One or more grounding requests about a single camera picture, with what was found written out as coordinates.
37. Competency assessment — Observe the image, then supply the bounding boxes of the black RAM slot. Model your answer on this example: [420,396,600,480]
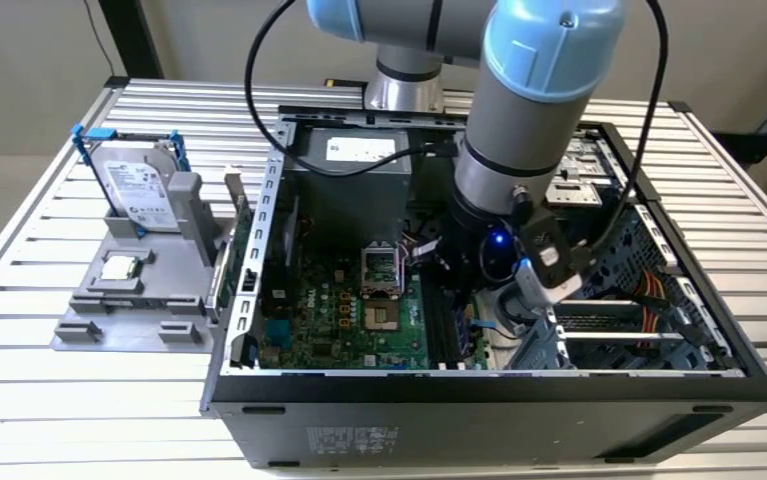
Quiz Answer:
[440,294,470,371]
[422,279,448,371]

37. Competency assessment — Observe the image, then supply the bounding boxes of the metal socket cover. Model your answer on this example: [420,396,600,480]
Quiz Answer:
[359,240,404,299]

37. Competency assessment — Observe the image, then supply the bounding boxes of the CPU socket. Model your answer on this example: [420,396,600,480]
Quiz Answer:
[362,298,403,333]

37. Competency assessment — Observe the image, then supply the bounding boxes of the grey power supply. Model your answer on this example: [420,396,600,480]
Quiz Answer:
[284,127,416,255]

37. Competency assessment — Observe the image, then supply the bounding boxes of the silver optical drive cage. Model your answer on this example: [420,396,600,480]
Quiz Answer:
[548,124,633,209]

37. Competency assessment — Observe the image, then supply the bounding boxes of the green motherboard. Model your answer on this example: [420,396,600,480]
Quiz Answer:
[256,248,495,372]

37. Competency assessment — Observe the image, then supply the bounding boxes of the silver disk bay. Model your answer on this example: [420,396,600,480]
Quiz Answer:
[507,298,749,374]

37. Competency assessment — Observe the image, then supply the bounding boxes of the black case fan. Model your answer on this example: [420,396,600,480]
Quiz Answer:
[268,197,304,301]

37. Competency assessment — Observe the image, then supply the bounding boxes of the green graphics card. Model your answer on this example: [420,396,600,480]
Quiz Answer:
[206,171,256,324]

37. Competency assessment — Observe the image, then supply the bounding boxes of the black PC case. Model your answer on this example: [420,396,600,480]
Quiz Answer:
[199,102,767,471]

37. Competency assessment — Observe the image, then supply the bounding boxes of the hard disk in blue carrier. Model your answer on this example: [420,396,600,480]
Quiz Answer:
[69,128,190,240]

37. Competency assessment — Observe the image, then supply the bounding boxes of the silver CPU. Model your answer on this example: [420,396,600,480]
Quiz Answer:
[99,256,139,285]

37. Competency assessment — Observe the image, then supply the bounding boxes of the grey parts rack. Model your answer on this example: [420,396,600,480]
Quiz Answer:
[48,172,238,357]

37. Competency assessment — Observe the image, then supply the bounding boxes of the wire locking lever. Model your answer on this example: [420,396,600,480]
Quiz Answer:
[396,248,423,298]

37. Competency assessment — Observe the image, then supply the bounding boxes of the black data cable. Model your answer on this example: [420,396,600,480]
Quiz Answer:
[492,284,551,334]

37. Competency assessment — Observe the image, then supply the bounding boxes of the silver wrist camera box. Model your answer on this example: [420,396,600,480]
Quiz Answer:
[512,213,599,305]

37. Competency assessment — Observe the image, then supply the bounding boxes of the orange yellow power wires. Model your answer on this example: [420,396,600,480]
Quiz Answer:
[626,271,673,346]

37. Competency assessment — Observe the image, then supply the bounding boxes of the black camera cable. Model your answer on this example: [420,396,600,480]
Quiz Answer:
[243,0,462,177]
[582,0,670,261]

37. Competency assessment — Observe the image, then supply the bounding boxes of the black metal stand post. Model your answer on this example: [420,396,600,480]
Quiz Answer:
[99,0,165,81]

